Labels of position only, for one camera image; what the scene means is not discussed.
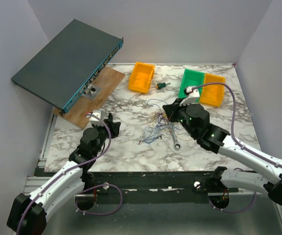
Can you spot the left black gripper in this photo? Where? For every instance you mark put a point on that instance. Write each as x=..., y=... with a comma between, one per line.
x=113, y=127

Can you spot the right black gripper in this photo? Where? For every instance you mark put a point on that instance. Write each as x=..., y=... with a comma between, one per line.
x=172, y=109

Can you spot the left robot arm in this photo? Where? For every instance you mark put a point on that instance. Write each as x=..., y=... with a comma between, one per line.
x=30, y=214

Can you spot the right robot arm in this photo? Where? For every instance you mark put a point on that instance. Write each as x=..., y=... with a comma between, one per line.
x=266, y=175

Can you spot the small combination wrench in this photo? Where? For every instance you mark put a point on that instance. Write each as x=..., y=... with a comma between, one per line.
x=149, y=140

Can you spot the green stubby screwdriver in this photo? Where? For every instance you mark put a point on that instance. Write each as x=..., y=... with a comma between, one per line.
x=160, y=86

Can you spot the large ratchet wrench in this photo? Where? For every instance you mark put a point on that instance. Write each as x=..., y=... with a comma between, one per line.
x=176, y=144

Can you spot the green plastic bin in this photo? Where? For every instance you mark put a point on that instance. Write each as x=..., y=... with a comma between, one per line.
x=190, y=78

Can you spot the right yellow plastic bin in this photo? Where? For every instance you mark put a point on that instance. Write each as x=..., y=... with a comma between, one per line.
x=212, y=94

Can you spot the yellow plastic bin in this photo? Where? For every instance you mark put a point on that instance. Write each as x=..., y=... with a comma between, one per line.
x=141, y=77
x=212, y=94

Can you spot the plywood board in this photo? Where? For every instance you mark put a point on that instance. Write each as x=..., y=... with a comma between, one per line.
x=107, y=80

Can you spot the left yellow plastic bin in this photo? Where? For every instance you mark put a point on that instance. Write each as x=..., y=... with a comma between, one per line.
x=141, y=77

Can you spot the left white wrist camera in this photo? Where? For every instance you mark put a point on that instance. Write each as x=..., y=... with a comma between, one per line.
x=95, y=117

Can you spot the metal bracket with knob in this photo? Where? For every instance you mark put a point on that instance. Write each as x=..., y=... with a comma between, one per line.
x=91, y=92

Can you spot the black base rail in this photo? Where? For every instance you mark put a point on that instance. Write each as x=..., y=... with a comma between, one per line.
x=199, y=187

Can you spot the dark grey network switch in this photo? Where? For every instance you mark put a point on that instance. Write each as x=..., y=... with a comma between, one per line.
x=61, y=72

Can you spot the aluminium frame rail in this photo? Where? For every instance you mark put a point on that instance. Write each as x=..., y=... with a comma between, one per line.
x=35, y=181

